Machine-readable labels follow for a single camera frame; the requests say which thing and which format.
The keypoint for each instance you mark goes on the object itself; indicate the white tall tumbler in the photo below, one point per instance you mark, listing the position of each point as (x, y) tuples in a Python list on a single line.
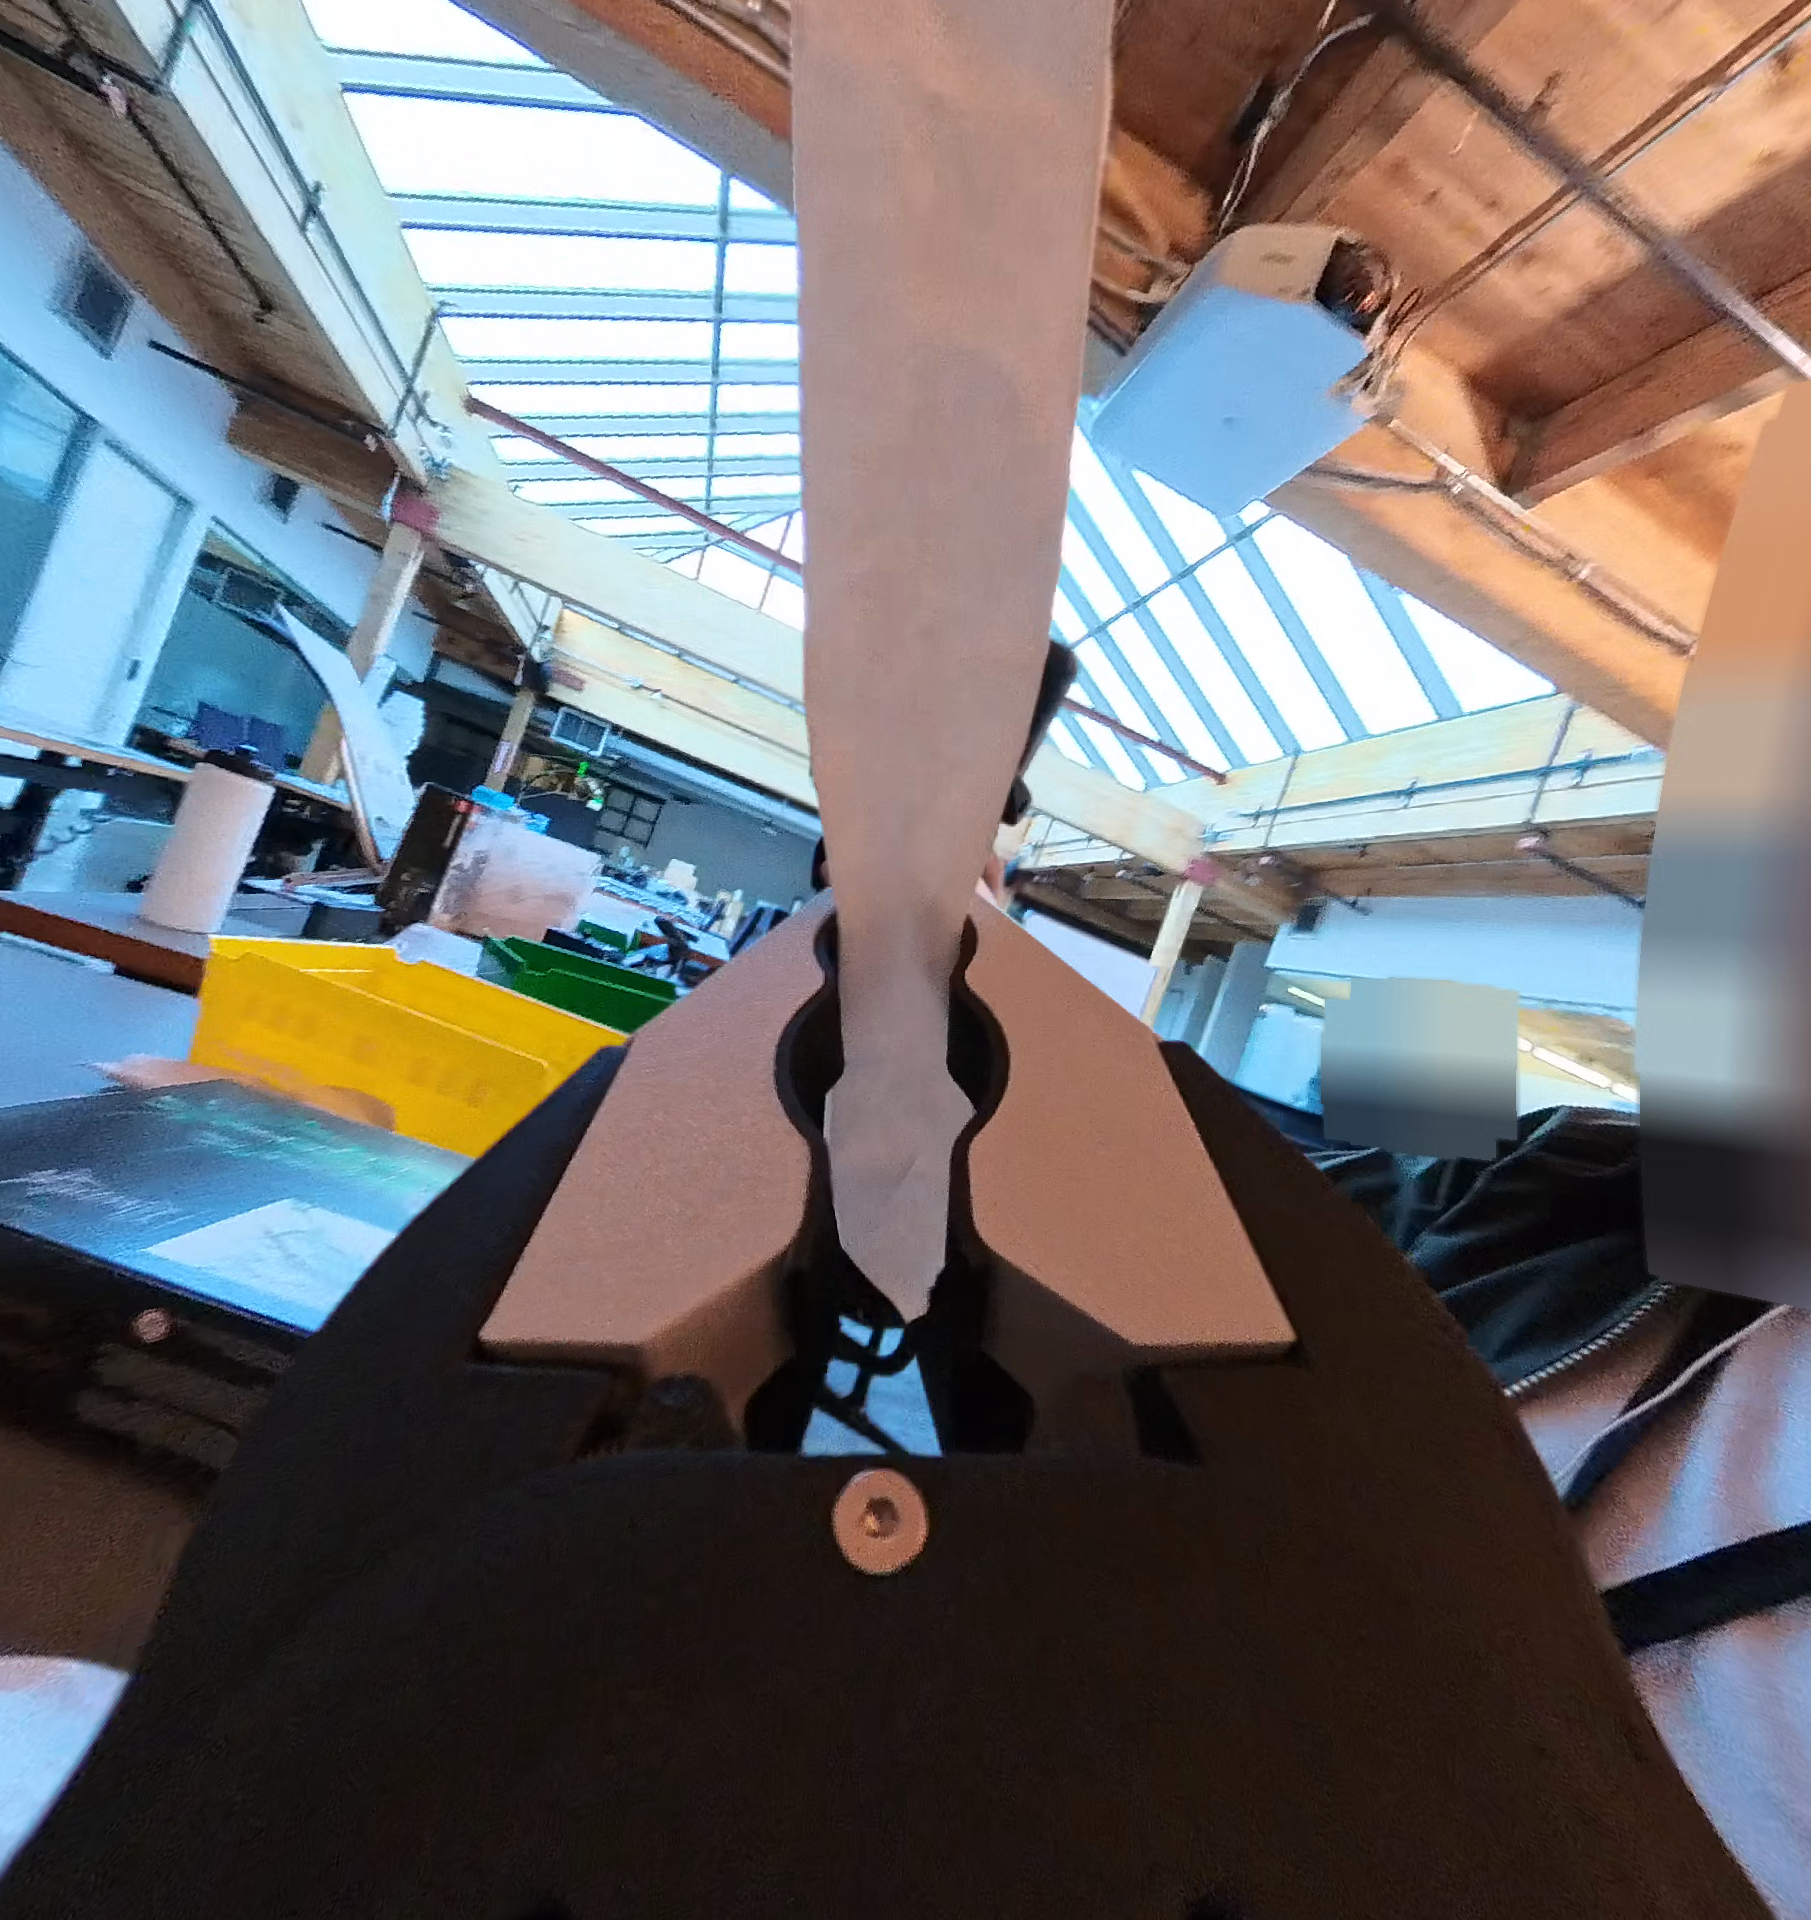
[(205, 838)]

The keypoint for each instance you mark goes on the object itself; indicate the white ceiling-mounted box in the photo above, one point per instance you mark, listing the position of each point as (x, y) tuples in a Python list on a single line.
[(1235, 378)]

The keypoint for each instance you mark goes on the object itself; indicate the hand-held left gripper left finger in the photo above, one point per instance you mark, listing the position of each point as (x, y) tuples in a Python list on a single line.
[(645, 1196)]

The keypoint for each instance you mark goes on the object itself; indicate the yellow plastic bin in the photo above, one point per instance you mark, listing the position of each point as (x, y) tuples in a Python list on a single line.
[(362, 1036)]

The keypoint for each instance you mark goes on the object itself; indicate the glass skylight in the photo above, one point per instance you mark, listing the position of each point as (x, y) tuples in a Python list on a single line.
[(578, 223)]

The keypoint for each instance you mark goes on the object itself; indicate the person's dark zip jacket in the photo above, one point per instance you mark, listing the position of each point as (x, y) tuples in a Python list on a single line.
[(1519, 1245)]

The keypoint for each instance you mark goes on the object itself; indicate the black toy set box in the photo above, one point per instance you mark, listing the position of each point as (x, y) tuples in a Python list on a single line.
[(168, 1188)]

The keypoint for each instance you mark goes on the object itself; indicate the clear plastic container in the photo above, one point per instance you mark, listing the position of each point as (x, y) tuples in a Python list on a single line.
[(514, 879)]

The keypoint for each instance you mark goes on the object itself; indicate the large white paper bag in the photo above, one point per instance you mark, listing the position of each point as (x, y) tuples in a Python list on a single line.
[(936, 447)]

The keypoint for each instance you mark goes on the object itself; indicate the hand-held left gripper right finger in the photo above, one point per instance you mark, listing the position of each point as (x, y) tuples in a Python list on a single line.
[(1129, 1196)]

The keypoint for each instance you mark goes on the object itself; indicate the green plastic bin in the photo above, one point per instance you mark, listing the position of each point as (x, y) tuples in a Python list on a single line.
[(578, 981)]

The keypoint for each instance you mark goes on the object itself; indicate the person's light grey clothing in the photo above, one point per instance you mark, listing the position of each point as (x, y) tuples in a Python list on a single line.
[(1713, 1442)]

